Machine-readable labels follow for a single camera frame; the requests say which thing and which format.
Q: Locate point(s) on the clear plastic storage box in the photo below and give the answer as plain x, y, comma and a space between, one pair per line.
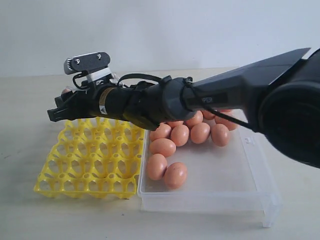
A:
219, 179

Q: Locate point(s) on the brown egg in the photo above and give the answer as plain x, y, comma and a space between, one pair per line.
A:
174, 124
200, 133
175, 175
156, 166
67, 91
220, 135
180, 135
163, 131
163, 146
230, 125
208, 115
196, 119

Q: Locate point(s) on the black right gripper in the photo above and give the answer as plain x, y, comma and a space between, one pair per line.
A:
106, 102

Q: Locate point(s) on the yellow plastic egg tray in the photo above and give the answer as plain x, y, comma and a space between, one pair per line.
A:
96, 157

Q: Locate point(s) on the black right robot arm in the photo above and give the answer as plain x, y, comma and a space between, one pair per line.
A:
278, 97

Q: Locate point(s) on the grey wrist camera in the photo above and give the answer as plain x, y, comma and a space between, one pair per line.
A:
89, 63

